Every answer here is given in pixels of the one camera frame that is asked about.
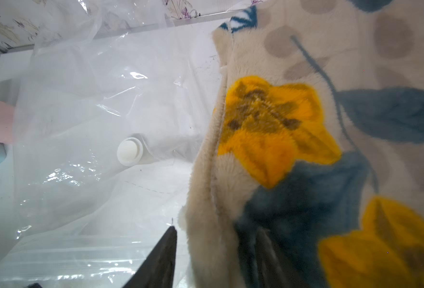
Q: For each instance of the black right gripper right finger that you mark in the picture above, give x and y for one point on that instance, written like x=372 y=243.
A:
x=274 y=269

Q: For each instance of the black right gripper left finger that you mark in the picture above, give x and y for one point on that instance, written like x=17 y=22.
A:
x=157 y=270

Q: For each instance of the beige flower pattern blanket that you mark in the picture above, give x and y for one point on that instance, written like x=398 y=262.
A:
x=317 y=136

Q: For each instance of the clear plastic vacuum bag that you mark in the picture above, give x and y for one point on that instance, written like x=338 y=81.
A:
x=101 y=72

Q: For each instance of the white vacuum bag valve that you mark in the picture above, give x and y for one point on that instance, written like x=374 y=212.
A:
x=130 y=152

